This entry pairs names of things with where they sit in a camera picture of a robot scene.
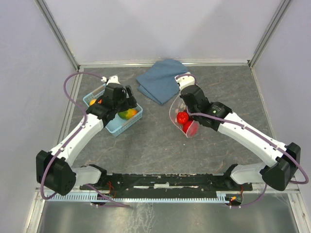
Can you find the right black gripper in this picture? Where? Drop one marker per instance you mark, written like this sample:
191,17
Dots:
184,101

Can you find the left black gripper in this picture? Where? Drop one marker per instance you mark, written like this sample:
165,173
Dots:
130,102

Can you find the red bell pepper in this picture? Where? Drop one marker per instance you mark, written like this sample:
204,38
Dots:
182,118

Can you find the clear zip top bag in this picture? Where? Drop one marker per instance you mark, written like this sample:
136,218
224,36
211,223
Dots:
177,106

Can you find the bright red apple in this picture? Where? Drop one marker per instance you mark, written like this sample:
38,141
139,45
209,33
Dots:
190,128

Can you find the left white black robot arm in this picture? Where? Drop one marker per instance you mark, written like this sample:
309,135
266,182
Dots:
54,168

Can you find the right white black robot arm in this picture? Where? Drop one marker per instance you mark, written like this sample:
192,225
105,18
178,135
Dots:
279,162

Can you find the green orange mango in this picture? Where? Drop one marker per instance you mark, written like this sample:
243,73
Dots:
126,115

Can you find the light blue plastic basket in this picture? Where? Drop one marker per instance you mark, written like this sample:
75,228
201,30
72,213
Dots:
117,125

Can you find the small yellow orange fruit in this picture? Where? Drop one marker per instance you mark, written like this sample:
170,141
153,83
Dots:
92,102

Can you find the blue folded cloth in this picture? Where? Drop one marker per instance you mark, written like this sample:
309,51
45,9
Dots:
158,82

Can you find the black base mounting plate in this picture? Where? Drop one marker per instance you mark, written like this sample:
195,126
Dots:
168,186

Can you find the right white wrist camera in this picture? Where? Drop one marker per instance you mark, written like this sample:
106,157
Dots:
185,80

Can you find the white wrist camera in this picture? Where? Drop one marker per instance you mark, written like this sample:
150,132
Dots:
185,80
111,79

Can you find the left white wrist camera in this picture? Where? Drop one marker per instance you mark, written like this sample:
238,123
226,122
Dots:
111,79

